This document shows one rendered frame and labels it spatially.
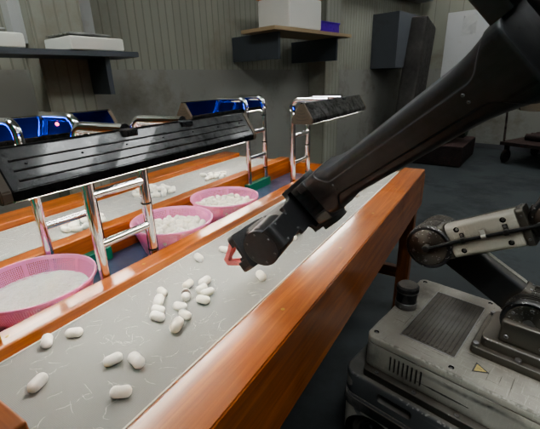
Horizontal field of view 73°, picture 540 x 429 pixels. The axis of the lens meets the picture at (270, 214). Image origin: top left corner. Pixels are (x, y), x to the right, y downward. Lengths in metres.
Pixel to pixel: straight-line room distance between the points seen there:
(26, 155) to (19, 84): 2.39
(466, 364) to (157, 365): 0.79
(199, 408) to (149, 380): 0.13
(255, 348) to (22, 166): 0.45
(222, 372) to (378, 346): 0.65
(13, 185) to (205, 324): 0.41
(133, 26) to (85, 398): 2.98
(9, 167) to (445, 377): 1.05
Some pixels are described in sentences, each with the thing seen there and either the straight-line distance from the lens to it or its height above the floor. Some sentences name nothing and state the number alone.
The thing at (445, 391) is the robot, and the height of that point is 0.41.
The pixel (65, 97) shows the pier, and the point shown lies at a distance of 2.82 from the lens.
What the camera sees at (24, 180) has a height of 1.07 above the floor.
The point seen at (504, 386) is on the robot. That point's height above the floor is 0.47.
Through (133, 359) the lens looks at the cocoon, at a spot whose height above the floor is 0.76.
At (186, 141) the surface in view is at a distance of 0.80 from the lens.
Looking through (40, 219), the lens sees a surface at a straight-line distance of 1.12.
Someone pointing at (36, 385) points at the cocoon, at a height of 0.76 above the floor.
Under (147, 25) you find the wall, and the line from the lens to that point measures 3.43.
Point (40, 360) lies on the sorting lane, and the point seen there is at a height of 0.74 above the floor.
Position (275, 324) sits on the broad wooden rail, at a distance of 0.70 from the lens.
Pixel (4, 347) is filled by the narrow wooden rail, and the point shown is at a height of 0.76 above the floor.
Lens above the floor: 1.19
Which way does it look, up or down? 20 degrees down
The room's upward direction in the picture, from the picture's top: 2 degrees counter-clockwise
